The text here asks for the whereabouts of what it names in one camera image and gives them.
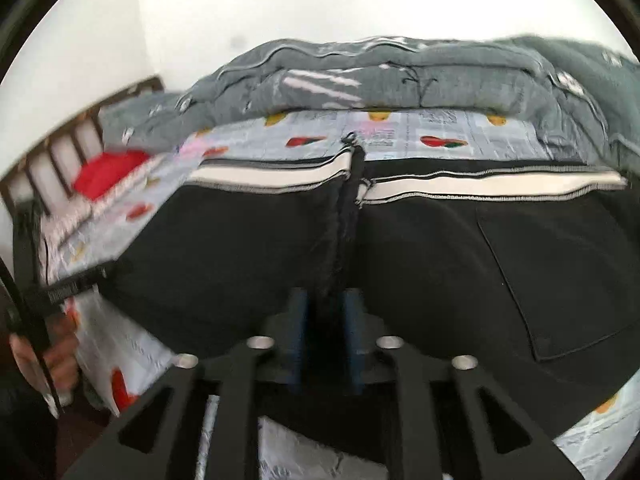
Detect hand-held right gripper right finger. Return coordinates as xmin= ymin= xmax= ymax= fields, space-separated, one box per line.
xmin=342 ymin=287 xmax=586 ymax=480

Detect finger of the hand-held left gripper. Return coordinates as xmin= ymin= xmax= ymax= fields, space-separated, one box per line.
xmin=89 ymin=261 xmax=121 ymax=291

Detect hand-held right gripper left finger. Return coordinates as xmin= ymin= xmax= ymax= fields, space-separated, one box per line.
xmin=60 ymin=287 xmax=313 ymax=480

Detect black pants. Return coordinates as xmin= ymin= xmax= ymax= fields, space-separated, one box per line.
xmin=102 ymin=157 xmax=640 ymax=461

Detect person's left hand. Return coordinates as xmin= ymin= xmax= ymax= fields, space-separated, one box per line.
xmin=10 ymin=317 xmax=82 ymax=411

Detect floral bedsheet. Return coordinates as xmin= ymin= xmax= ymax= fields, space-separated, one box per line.
xmin=42 ymin=160 xmax=171 ymax=271

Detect red pillow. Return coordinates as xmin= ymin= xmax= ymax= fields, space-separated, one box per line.
xmin=74 ymin=149 xmax=158 ymax=201

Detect fruit-print plastic sheet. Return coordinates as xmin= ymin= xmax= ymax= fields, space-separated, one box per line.
xmin=45 ymin=110 xmax=640 ymax=480

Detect grey floral quilt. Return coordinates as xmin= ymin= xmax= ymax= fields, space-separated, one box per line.
xmin=97 ymin=35 xmax=640 ymax=186

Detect dark wooden bed frame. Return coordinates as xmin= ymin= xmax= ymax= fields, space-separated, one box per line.
xmin=0 ymin=76 xmax=166 ymax=221

